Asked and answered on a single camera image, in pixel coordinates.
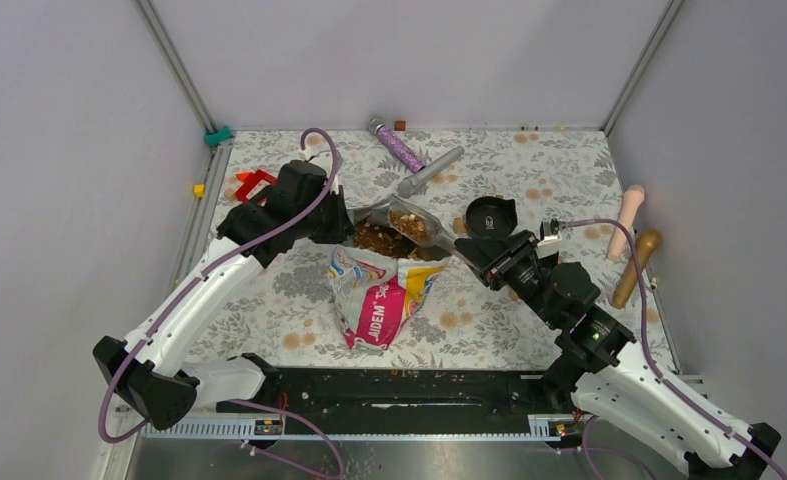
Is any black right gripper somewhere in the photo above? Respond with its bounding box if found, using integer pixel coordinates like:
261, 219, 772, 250
454, 228, 561, 328

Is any clear plastic scoop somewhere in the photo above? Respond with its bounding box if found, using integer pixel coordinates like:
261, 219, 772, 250
388, 207, 474, 267

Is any pet food bag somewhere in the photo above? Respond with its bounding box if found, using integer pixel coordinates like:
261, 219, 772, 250
329, 196, 451, 350

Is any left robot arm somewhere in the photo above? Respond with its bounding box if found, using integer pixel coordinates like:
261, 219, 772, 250
93, 157, 354, 430

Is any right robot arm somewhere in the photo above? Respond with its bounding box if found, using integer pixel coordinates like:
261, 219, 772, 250
454, 231, 781, 479

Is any wooden bowl stand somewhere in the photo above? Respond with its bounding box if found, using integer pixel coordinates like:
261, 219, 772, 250
452, 217, 468, 236

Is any black bowl fishbone print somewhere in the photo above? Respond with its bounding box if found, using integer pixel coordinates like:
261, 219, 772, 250
464, 196, 518, 239

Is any red toy block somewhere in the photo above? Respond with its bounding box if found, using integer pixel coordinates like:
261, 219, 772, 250
235, 169, 277, 203

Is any purple glitter microphone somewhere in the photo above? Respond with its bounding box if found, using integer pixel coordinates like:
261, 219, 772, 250
367, 117, 425, 173

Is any teal clip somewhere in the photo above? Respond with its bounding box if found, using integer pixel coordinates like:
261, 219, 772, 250
204, 125, 233, 148

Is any grey microphone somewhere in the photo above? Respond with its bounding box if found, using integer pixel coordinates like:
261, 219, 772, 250
396, 146, 465, 198

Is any pink microphone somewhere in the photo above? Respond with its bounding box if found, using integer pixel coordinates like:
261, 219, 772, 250
607, 184, 645, 263

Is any gold microphone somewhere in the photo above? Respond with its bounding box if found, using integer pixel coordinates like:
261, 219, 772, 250
611, 229, 662, 309

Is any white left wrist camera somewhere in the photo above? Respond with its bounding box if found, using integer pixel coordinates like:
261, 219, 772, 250
301, 148, 334, 176

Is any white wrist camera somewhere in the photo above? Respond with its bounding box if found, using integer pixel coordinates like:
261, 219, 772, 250
301, 148, 334, 176
536, 219, 562, 259

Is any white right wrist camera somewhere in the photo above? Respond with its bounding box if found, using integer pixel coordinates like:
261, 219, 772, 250
536, 219, 562, 259

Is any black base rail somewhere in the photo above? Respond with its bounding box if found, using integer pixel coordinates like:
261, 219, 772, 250
216, 367, 579, 438

